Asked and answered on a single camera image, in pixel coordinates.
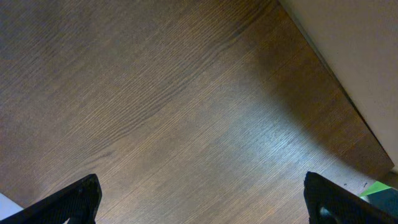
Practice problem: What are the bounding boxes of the green tape patch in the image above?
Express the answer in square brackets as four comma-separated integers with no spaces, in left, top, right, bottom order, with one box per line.
[359,181,391,197]

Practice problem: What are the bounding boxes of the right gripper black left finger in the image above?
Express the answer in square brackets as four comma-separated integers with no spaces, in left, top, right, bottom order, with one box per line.
[1,174,102,224]

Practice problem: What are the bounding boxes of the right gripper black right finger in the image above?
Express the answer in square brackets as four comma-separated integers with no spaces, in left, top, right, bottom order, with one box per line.
[303,172,397,224]

